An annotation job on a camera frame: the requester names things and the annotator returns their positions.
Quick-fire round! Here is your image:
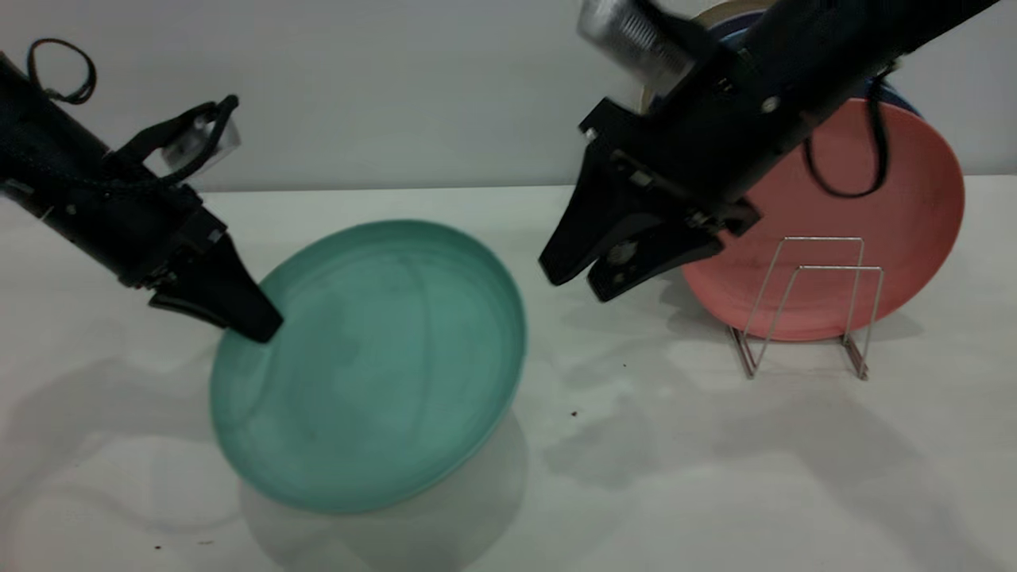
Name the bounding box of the blue round plate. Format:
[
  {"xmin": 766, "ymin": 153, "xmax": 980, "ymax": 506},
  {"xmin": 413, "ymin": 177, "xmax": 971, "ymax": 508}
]
[{"xmin": 878, "ymin": 75, "xmax": 922, "ymax": 118}]

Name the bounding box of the dark navy round plate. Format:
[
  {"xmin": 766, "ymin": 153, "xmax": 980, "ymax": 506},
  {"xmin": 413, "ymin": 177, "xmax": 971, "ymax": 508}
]
[{"xmin": 710, "ymin": 11, "xmax": 765, "ymax": 37}]

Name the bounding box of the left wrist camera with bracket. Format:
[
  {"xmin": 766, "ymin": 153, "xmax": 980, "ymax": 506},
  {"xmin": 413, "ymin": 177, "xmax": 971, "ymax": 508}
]
[{"xmin": 119, "ymin": 94, "xmax": 242, "ymax": 187}]

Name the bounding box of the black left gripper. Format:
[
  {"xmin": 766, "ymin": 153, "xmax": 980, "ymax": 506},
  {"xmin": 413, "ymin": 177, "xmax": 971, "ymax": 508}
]
[{"xmin": 44, "ymin": 155, "xmax": 284, "ymax": 344}]

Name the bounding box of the green round plate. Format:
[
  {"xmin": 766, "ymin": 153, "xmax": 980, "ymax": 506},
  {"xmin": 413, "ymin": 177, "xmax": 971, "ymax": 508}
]
[{"xmin": 209, "ymin": 219, "xmax": 528, "ymax": 514}]

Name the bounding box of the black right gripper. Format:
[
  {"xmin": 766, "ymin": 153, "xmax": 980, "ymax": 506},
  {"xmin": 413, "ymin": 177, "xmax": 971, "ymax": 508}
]
[{"xmin": 538, "ymin": 40, "xmax": 827, "ymax": 303}]

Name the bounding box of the pink round plate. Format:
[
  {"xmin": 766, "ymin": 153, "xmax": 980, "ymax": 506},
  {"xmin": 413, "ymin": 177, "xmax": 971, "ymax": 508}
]
[{"xmin": 681, "ymin": 99, "xmax": 966, "ymax": 343}]

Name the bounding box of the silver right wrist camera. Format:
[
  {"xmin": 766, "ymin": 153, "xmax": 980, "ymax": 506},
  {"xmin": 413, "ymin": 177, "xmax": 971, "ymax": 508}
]
[{"xmin": 578, "ymin": 0, "xmax": 716, "ymax": 90}]

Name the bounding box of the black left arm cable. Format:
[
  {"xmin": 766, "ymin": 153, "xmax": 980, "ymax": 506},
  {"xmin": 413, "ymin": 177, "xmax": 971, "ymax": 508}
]
[{"xmin": 26, "ymin": 38, "xmax": 98, "ymax": 106}]

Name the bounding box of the beige round plate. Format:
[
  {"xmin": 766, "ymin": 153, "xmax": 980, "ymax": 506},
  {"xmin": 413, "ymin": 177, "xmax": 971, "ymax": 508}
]
[{"xmin": 642, "ymin": 0, "xmax": 773, "ymax": 112}]

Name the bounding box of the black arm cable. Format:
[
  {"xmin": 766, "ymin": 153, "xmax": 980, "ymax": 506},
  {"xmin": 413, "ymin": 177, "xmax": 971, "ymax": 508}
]
[
  {"xmin": 802, "ymin": 73, "xmax": 892, "ymax": 199},
  {"xmin": 26, "ymin": 38, "xmax": 98, "ymax": 106}
]

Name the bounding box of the metal wire plate rack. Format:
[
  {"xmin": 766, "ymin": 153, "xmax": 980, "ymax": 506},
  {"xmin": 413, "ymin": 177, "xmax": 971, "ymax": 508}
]
[{"xmin": 727, "ymin": 236, "xmax": 884, "ymax": 382}]

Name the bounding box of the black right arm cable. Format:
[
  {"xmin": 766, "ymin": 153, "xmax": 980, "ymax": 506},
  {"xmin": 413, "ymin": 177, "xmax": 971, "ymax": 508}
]
[{"xmin": 802, "ymin": 73, "xmax": 892, "ymax": 199}]

